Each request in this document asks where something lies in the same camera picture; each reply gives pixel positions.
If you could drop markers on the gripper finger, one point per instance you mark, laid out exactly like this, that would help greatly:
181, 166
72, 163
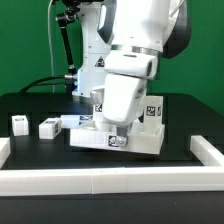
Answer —
121, 136

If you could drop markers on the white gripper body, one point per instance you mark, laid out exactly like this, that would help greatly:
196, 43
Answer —
123, 99

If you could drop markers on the white square table top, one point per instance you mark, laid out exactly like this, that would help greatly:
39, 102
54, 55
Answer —
103, 136

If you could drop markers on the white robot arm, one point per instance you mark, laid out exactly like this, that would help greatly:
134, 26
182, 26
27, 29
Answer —
138, 33

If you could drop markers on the white right fence bar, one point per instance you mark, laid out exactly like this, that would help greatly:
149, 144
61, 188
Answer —
205, 152

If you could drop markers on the white fence bar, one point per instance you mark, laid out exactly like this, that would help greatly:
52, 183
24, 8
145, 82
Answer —
113, 180
205, 152
5, 150

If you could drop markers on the white front fence bar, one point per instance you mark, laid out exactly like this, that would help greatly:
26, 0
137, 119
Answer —
113, 180

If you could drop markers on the white left fence bar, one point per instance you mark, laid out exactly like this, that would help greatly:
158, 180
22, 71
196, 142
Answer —
5, 150

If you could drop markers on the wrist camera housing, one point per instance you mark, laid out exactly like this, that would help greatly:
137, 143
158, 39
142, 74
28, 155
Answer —
131, 64

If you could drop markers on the white marker base plate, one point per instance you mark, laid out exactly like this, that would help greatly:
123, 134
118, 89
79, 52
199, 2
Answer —
73, 121

